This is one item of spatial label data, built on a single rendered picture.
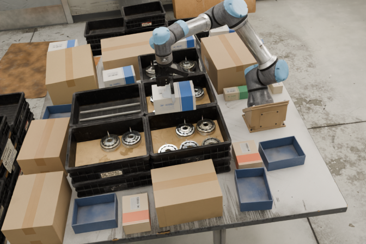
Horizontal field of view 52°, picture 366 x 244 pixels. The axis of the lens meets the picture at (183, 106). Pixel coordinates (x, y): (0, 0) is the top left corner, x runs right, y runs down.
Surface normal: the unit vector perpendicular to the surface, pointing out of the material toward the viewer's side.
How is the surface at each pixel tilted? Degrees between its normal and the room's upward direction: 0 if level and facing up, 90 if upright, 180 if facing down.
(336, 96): 0
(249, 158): 0
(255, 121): 90
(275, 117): 90
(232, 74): 90
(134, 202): 0
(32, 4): 90
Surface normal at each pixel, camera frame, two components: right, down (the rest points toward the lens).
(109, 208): -0.07, -0.76
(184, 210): 0.16, 0.63
